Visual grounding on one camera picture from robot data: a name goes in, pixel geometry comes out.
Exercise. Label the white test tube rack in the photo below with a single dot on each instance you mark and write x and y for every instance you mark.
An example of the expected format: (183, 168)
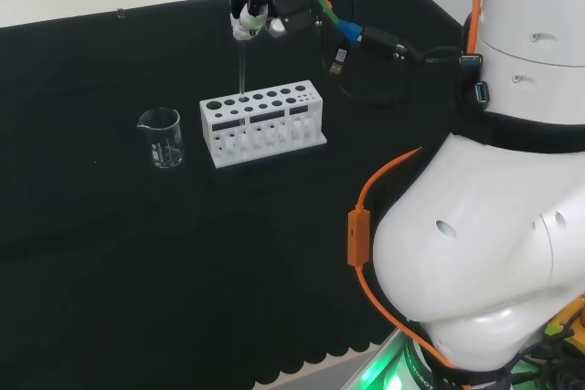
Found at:
(274, 127)

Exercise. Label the clear glass rod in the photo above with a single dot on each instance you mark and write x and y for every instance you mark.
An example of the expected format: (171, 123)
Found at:
(242, 70)

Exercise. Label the black cloth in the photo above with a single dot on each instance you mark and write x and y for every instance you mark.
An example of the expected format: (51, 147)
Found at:
(137, 248)

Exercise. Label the clear tape clip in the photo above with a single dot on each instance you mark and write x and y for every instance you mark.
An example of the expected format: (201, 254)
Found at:
(121, 13)

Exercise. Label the grey base plate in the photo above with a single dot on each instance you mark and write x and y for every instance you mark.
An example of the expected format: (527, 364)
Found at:
(365, 362)

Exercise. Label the clear glass beaker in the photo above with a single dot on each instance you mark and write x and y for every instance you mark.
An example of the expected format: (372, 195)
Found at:
(166, 152)

